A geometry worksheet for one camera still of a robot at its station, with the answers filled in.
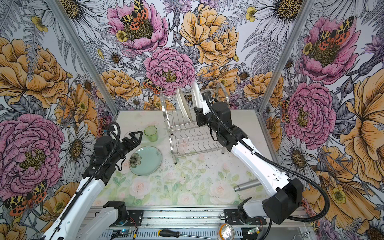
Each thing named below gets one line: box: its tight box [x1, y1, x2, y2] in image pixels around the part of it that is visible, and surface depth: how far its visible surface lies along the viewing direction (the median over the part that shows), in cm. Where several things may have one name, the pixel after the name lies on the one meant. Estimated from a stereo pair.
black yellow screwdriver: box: [158, 229, 212, 240], surface depth 70 cm
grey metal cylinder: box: [233, 179, 262, 192], surface depth 84 cm
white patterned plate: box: [191, 81, 202, 108], surface depth 69 cm
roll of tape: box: [218, 223, 235, 240], surface depth 63 cm
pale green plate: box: [129, 145, 162, 176], surface depth 94 cm
